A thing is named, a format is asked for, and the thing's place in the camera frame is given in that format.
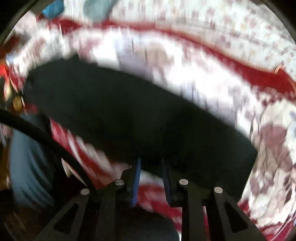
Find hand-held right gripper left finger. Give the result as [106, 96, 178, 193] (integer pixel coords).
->
[35, 158, 141, 241]

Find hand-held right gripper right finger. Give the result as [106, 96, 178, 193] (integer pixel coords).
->
[161, 159, 269, 241]

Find black pants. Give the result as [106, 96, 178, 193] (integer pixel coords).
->
[23, 54, 258, 202]

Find person's dark blue clothing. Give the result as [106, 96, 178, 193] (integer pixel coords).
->
[116, 206, 181, 241]

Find pale blue cloth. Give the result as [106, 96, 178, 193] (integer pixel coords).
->
[9, 130, 55, 208]

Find red and white fleece blanket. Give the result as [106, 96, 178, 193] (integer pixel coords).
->
[5, 0, 296, 241]

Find floral quilt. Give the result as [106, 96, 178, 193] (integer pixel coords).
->
[111, 0, 296, 77]

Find teal fleece cloth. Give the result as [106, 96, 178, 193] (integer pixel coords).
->
[83, 0, 116, 22]

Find black cable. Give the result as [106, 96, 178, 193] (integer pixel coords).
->
[0, 108, 95, 195]

